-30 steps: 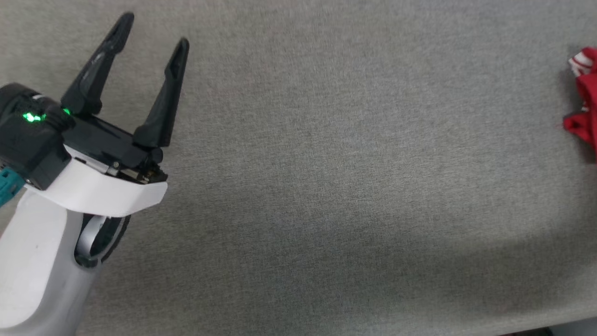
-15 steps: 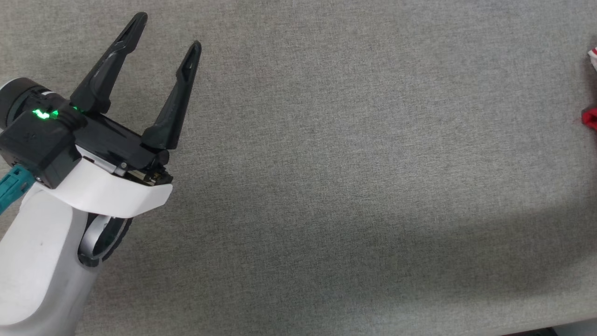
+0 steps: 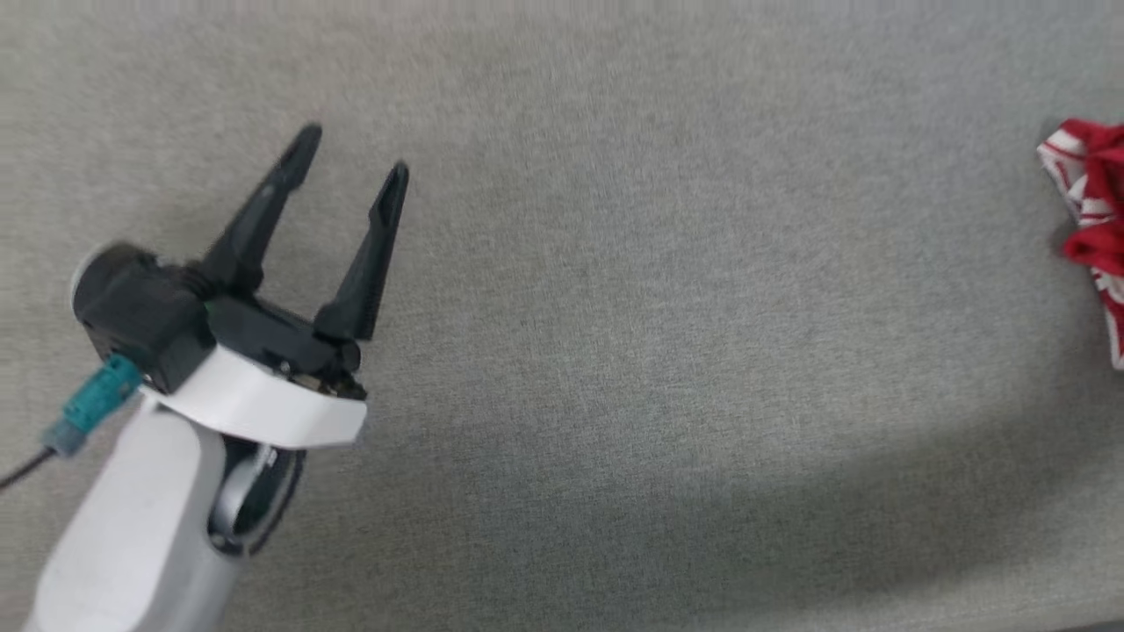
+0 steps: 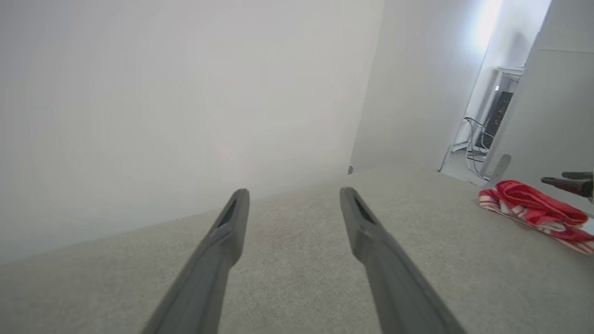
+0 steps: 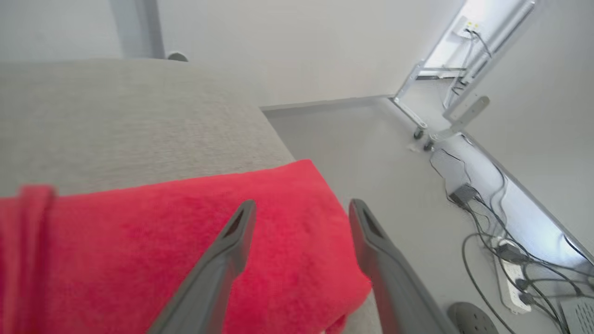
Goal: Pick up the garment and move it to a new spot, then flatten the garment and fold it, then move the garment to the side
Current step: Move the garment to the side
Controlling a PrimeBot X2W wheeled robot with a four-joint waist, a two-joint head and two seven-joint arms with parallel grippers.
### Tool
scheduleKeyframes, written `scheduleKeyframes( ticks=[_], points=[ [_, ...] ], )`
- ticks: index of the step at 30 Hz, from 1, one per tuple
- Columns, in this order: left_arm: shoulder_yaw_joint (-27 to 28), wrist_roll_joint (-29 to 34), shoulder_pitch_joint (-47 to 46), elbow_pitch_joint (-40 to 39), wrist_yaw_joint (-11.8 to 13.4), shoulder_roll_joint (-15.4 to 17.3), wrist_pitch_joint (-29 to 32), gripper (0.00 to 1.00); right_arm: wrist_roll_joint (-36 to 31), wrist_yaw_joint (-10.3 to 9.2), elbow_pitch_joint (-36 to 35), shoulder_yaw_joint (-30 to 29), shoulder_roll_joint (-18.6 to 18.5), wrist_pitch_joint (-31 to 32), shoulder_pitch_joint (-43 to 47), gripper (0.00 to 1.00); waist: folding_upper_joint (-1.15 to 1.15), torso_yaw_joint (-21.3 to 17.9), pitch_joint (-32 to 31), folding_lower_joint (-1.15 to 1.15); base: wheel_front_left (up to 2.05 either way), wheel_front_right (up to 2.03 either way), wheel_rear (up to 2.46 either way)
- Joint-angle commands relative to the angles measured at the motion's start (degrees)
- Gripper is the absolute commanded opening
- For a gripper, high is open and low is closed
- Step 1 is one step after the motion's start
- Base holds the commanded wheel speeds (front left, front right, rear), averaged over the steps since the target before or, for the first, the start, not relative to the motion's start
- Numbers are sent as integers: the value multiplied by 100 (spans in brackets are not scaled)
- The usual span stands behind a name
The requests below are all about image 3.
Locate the teal cable connector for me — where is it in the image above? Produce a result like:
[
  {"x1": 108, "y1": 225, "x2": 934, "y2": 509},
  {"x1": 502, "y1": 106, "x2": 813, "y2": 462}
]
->
[{"x1": 44, "y1": 355, "x2": 143, "y2": 457}]

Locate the grey fabric sofa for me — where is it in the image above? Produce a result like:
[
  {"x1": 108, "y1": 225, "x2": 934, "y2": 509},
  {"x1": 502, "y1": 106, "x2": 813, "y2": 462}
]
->
[{"x1": 0, "y1": 0, "x2": 1124, "y2": 632}]

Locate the red and white shirt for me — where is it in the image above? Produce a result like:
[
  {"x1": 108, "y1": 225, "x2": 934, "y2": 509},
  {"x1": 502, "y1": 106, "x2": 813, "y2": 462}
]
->
[{"x1": 1036, "y1": 118, "x2": 1124, "y2": 371}]

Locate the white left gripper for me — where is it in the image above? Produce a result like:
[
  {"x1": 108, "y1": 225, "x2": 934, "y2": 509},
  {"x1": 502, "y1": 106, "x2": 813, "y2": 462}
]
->
[{"x1": 140, "y1": 123, "x2": 410, "y2": 450}]

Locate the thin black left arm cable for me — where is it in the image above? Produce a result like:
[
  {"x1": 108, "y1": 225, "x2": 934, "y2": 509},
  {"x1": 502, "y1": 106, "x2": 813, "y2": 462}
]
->
[{"x1": 0, "y1": 446, "x2": 55, "y2": 491}]

